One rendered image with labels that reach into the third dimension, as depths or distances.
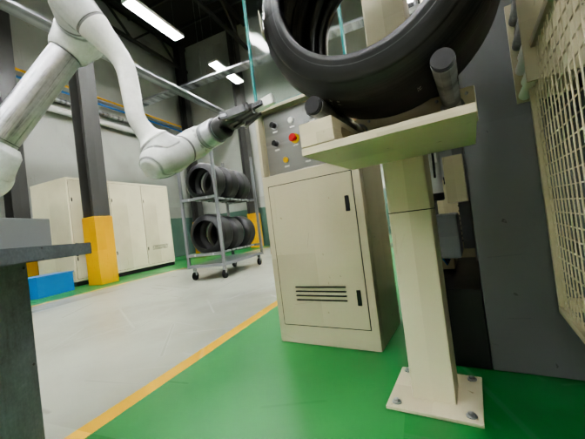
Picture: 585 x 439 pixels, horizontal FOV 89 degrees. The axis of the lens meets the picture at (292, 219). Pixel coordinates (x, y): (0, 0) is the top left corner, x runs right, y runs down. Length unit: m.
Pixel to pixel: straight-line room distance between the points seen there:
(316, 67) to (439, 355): 0.91
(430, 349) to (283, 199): 0.95
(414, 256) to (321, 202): 0.60
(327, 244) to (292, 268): 0.25
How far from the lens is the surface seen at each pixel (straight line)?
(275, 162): 1.69
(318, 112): 0.76
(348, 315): 1.52
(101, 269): 6.24
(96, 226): 6.24
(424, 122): 0.67
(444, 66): 0.70
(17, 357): 1.21
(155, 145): 1.01
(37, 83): 1.38
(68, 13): 1.30
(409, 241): 1.04
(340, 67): 0.76
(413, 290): 1.07
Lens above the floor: 0.62
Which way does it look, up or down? 1 degrees up
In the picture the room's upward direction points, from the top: 7 degrees counter-clockwise
